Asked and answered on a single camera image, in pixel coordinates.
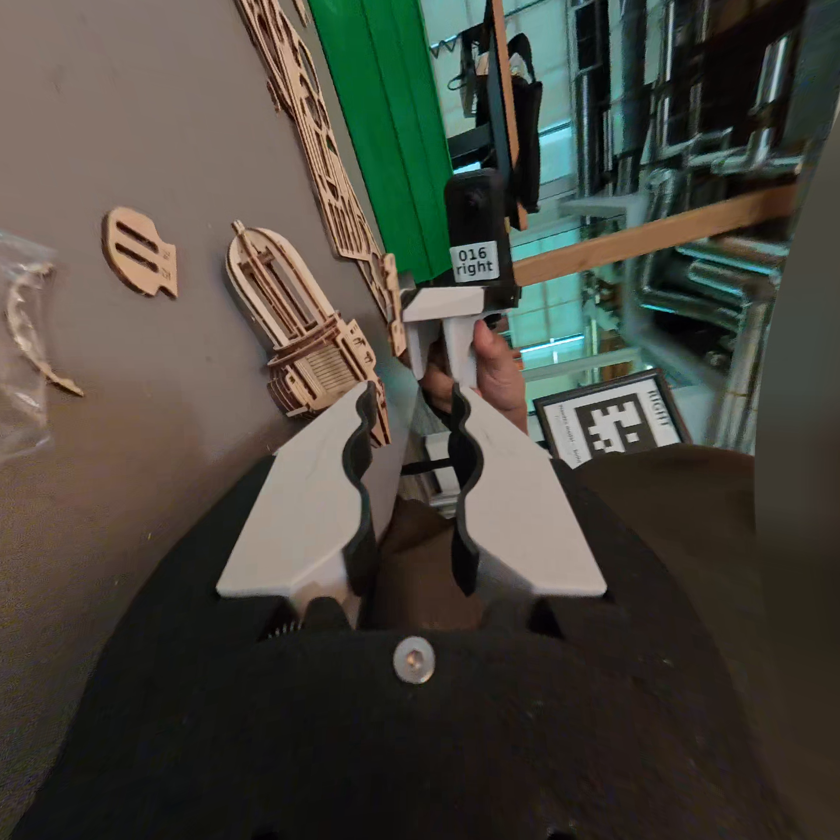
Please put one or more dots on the laser-cut wooden parts sheet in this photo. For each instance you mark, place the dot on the laser-cut wooden parts sheet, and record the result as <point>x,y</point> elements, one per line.
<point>315,124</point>

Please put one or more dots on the framed marker sign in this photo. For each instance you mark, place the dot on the framed marker sign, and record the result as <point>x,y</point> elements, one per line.
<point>617,420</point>

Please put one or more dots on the wooden beam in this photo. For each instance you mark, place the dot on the wooden beam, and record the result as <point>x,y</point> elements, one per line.
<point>656,233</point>

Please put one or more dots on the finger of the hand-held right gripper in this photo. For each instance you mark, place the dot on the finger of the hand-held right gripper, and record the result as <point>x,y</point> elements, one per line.
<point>420,308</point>
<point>460,341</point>

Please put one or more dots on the grey desk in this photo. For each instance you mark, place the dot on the grey desk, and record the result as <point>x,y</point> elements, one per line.
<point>131,98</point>

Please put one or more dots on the person's right hand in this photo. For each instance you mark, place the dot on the person's right hand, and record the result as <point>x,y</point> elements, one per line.
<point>502,377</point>

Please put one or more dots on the wooden ship model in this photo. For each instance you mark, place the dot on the wooden ship model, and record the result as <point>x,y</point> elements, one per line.
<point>295,328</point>

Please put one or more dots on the green panel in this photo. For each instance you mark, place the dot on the green panel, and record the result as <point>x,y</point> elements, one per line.
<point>387,131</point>

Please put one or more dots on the thin wooden model piece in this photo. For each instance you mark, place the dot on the thin wooden model piece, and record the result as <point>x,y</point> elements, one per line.
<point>394,308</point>

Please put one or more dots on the clear plastic bag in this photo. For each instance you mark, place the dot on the clear plastic bag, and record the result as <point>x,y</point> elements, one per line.
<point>23,420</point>

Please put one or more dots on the slotted wooden stand piece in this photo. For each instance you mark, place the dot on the slotted wooden stand piece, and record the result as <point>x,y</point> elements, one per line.
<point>141,253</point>

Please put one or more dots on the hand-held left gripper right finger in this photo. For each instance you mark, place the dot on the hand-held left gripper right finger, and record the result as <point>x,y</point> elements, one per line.
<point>525,518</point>

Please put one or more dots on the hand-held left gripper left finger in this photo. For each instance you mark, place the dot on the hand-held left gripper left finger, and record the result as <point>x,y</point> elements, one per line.
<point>295,505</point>

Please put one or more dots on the curved wooden piece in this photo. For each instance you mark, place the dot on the curved wooden piece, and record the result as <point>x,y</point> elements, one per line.
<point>26,341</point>

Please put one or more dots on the silver ventilation ducts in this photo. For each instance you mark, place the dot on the silver ventilation ducts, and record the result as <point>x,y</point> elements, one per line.
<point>695,289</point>

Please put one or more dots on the black bag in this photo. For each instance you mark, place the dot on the black bag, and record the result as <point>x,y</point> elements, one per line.
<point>528,131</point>

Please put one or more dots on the black wood-edged board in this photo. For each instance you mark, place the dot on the black wood-edged board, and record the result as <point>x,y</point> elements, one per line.
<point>500,98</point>

